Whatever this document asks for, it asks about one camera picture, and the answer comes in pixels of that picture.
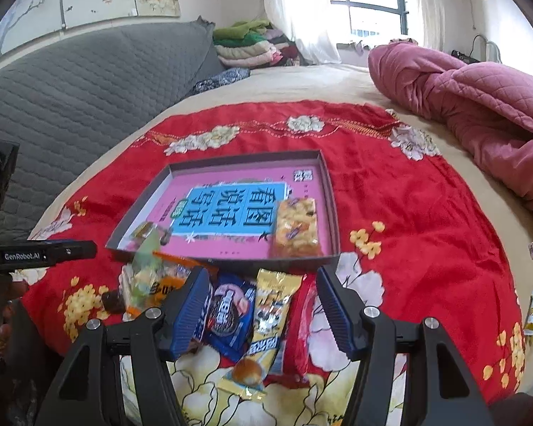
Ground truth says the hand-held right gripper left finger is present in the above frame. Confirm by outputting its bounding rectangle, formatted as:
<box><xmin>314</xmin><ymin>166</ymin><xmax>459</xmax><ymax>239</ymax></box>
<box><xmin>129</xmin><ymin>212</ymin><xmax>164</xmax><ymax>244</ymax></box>
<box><xmin>34</xmin><ymin>266</ymin><xmax>214</xmax><ymax>426</ymax></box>

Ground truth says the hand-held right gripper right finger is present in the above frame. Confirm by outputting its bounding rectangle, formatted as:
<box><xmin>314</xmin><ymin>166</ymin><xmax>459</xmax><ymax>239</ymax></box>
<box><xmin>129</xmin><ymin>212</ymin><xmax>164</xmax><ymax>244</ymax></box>
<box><xmin>315</xmin><ymin>266</ymin><xmax>496</xmax><ymax>426</ymax></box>

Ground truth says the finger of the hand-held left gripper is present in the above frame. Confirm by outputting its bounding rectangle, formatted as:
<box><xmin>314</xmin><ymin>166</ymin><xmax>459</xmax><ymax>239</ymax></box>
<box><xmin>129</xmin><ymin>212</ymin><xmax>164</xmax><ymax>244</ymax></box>
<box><xmin>0</xmin><ymin>240</ymin><xmax>97</xmax><ymax>267</ymax></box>

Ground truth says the long red snack packet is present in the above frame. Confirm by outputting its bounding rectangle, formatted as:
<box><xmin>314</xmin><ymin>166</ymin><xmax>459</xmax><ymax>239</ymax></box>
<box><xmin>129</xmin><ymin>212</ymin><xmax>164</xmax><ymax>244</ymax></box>
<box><xmin>293</xmin><ymin>275</ymin><xmax>334</xmax><ymax>382</ymax></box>

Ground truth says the orange snack packet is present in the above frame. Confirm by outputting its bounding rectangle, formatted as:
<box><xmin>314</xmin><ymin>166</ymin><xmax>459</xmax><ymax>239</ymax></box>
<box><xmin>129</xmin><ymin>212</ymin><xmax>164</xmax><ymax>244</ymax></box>
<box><xmin>153</xmin><ymin>251</ymin><xmax>218</xmax><ymax>303</ymax></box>

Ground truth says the blue cookie packet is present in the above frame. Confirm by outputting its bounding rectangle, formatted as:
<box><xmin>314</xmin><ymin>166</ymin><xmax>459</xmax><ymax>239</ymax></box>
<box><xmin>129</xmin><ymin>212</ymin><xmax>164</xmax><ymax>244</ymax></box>
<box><xmin>204</xmin><ymin>273</ymin><xmax>258</xmax><ymax>362</ymax></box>

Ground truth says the long yellow snack packet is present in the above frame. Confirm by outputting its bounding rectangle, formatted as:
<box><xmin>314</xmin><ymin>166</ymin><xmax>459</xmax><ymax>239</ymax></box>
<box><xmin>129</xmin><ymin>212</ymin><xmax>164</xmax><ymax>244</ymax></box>
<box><xmin>215</xmin><ymin>268</ymin><xmax>303</xmax><ymax>402</ymax></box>

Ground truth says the green clear snack packet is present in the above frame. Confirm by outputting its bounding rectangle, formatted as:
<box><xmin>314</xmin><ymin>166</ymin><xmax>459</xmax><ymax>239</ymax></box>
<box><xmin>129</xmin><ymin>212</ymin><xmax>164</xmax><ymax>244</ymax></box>
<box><xmin>120</xmin><ymin>231</ymin><xmax>178</xmax><ymax>320</ymax></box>

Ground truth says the dark chocolate cake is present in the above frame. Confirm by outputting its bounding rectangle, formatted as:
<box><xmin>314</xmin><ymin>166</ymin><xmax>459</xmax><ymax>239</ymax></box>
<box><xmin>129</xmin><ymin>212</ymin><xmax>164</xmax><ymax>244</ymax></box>
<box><xmin>101</xmin><ymin>290</ymin><xmax>127</xmax><ymax>313</ymax></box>

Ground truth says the orange cracker packet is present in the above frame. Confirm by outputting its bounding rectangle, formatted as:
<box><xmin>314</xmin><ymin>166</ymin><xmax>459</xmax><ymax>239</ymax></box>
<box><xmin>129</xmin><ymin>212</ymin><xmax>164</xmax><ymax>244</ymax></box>
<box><xmin>269</xmin><ymin>197</ymin><xmax>325</xmax><ymax>259</ymax></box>

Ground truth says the small clear pastry packet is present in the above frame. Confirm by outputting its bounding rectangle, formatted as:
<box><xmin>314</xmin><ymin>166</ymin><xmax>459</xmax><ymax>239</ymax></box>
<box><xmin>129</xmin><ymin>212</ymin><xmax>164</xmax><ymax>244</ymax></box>
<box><xmin>129</xmin><ymin>221</ymin><xmax>174</xmax><ymax>249</ymax></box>

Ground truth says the shallow grey box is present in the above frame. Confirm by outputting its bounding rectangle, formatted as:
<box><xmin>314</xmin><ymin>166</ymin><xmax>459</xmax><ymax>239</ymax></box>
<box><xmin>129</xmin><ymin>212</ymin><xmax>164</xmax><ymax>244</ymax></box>
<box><xmin>106</xmin><ymin>150</ymin><xmax>341</xmax><ymax>271</ymax></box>

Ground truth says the pink and blue book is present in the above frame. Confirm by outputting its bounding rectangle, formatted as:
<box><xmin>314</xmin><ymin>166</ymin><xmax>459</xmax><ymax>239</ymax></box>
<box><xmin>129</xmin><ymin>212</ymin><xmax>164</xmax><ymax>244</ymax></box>
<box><xmin>120</xmin><ymin>160</ymin><xmax>334</xmax><ymax>260</ymax></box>

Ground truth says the grey quilted headboard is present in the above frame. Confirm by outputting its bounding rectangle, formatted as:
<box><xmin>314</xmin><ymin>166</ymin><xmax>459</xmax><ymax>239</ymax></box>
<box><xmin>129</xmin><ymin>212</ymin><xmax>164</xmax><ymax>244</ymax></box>
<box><xmin>0</xmin><ymin>20</ymin><xmax>225</xmax><ymax>249</ymax></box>

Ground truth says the red floral cloth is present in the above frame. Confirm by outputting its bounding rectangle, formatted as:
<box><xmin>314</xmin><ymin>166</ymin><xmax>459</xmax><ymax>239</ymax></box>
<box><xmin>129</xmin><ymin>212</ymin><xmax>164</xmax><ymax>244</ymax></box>
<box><xmin>20</xmin><ymin>102</ymin><xmax>527</xmax><ymax>426</ymax></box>

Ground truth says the bed with beige sheet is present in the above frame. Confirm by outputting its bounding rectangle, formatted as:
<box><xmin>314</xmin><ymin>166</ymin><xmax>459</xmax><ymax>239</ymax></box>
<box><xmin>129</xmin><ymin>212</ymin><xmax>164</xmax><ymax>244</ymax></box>
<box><xmin>27</xmin><ymin>64</ymin><xmax>533</xmax><ymax>320</ymax></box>

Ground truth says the dark blue floral cloth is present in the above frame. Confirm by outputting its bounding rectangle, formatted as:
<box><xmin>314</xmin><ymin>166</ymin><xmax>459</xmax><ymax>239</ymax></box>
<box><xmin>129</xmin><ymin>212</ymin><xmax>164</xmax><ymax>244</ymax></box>
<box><xmin>191</xmin><ymin>67</ymin><xmax>252</xmax><ymax>96</ymax></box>

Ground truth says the pink quilt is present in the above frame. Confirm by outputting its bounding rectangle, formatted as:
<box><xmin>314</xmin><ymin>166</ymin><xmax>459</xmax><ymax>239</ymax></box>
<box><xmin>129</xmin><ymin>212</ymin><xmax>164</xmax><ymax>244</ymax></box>
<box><xmin>368</xmin><ymin>40</ymin><xmax>533</xmax><ymax>214</ymax></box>

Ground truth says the stack of folded clothes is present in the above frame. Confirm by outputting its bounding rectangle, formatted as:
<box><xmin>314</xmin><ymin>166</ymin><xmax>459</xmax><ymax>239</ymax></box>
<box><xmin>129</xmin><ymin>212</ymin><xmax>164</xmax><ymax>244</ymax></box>
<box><xmin>212</xmin><ymin>18</ymin><xmax>303</xmax><ymax>69</ymax></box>

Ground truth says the white sheer curtain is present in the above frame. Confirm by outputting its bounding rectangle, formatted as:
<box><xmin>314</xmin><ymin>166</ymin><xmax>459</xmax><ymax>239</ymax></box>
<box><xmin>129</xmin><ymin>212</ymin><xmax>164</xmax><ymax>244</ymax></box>
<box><xmin>400</xmin><ymin>0</ymin><xmax>447</xmax><ymax>51</ymax></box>
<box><xmin>263</xmin><ymin>0</ymin><xmax>343</xmax><ymax>65</ymax></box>

